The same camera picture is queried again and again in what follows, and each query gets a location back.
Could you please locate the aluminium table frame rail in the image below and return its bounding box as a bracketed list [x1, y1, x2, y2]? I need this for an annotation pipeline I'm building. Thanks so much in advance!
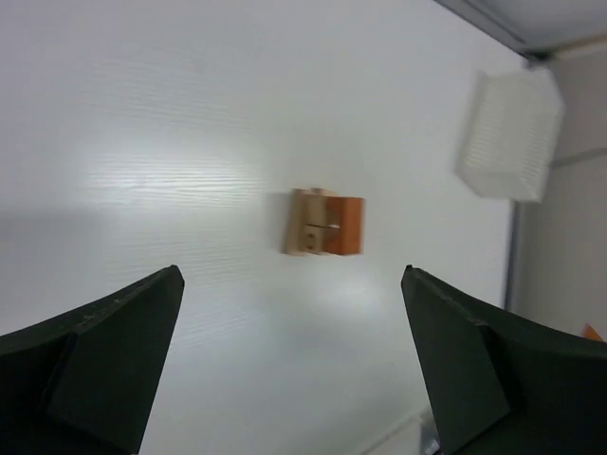
[439, 0, 606, 60]

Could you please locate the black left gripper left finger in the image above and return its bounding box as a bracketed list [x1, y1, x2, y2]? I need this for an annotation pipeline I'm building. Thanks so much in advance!
[1, 265, 185, 454]

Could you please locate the dark brown arch block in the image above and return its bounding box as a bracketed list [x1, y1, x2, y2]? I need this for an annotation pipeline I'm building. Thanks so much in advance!
[323, 196, 365, 256]

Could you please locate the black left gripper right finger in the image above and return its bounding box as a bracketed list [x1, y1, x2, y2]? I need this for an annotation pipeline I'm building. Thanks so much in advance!
[401, 265, 606, 454]

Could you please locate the white storage box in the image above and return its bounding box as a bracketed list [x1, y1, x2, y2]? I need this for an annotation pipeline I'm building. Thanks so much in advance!
[454, 68, 564, 203]

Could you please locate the light long wood block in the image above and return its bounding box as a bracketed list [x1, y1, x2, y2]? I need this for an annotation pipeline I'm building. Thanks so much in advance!
[282, 224, 328, 256]
[288, 188, 335, 228]

